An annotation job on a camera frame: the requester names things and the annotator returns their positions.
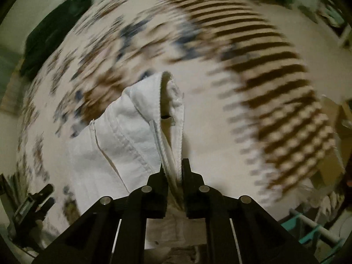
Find floral bed quilt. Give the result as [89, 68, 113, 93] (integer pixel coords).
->
[17, 0, 335, 240]

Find white pants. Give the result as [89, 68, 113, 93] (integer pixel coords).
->
[67, 72, 206, 249]

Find teal storage rack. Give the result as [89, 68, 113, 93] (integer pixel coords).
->
[281, 209, 345, 263]

